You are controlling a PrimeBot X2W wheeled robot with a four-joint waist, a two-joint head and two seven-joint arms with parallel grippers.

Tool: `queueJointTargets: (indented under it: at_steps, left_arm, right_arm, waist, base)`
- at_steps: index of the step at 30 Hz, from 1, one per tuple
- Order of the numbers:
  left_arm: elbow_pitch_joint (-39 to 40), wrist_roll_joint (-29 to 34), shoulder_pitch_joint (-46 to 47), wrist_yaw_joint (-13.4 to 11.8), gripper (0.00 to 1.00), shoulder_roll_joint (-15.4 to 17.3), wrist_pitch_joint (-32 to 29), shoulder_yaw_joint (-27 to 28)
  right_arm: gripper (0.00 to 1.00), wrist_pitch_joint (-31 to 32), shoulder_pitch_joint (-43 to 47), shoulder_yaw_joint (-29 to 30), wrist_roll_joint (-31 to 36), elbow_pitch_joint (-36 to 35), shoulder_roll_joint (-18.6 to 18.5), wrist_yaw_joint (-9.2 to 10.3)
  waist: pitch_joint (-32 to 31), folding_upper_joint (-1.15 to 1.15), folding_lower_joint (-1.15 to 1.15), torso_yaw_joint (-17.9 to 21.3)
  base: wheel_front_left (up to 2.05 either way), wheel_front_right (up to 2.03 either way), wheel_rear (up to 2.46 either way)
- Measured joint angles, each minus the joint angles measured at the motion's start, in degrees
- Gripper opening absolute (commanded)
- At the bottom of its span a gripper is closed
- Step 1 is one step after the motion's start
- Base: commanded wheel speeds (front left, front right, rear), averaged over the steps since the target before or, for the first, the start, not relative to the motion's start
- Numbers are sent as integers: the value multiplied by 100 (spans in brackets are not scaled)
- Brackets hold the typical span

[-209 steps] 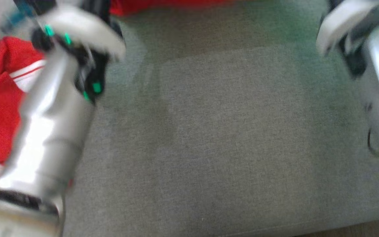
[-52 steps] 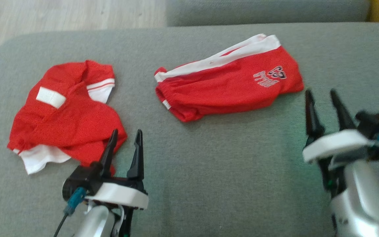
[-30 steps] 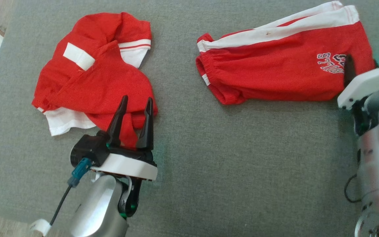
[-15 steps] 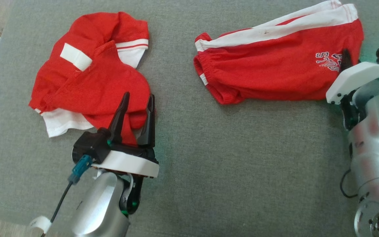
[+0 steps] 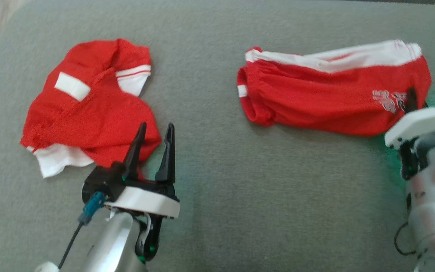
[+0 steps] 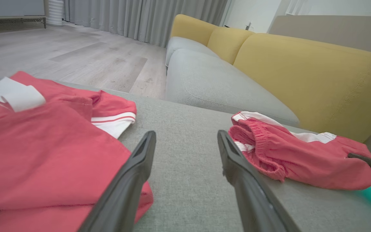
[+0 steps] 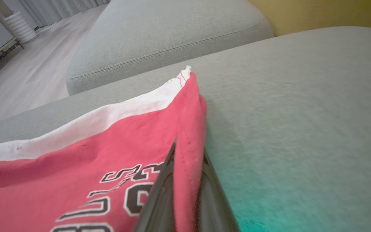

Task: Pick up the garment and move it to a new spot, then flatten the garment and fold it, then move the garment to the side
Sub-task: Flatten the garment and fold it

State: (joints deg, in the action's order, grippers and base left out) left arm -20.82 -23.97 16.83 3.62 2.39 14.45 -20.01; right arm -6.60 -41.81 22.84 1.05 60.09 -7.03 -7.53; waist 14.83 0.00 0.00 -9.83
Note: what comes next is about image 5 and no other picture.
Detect red white basketball jersey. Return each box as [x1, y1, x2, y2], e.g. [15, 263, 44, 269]
[19, 38, 162, 179]

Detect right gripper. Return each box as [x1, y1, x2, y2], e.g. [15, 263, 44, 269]
[385, 88, 435, 148]

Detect red Bulls basketball shorts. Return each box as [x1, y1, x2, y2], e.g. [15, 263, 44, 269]
[236, 40, 432, 136]

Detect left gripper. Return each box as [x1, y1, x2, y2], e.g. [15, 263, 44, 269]
[105, 122, 181, 219]

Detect left camera cable blue plug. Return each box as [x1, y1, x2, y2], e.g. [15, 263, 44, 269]
[57, 192, 106, 269]

